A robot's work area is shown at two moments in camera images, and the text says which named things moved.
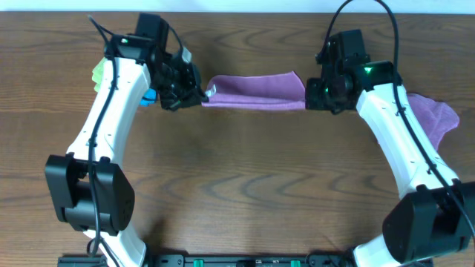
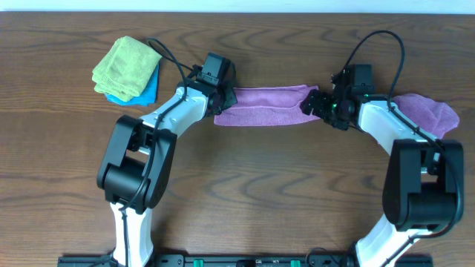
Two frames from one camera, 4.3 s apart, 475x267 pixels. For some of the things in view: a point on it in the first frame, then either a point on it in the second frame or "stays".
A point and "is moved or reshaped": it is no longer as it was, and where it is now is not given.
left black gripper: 194,92 to 231,99
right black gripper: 313,101 to 318,110
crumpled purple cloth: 433,118 stays
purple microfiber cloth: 284,90 is moved or reshaped
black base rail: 231,260 stays
